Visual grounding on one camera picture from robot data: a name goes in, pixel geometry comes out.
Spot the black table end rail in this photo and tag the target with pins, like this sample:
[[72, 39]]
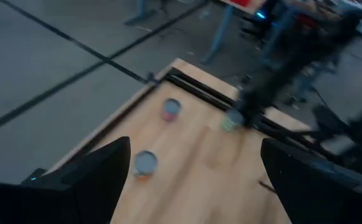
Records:
[[199, 90]]

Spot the teal orange fruit print can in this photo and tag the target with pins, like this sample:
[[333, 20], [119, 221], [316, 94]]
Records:
[[144, 163]]

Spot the blue metal table frame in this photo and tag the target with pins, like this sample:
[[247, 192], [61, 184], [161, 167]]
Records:
[[218, 34]]

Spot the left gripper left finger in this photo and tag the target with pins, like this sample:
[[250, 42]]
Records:
[[90, 193]]

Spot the green pea print can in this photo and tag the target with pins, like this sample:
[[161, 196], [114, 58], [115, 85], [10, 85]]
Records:
[[229, 124]]

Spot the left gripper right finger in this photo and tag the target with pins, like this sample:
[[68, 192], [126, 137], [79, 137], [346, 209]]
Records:
[[317, 193]]

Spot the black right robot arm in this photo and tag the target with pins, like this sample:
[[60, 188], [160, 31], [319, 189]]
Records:
[[293, 56]]

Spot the pink corn can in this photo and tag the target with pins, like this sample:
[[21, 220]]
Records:
[[171, 109]]

